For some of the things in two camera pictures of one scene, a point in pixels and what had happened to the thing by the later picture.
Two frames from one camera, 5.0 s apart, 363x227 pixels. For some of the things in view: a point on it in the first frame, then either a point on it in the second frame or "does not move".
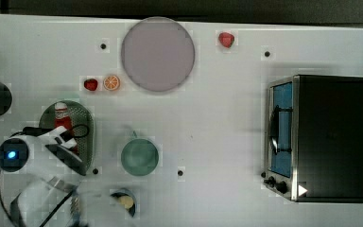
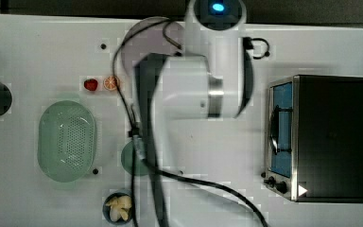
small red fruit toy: (91, 84) does not move
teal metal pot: (140, 156) does not move
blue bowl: (127, 199) to (106, 208)
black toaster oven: (317, 143) does not move
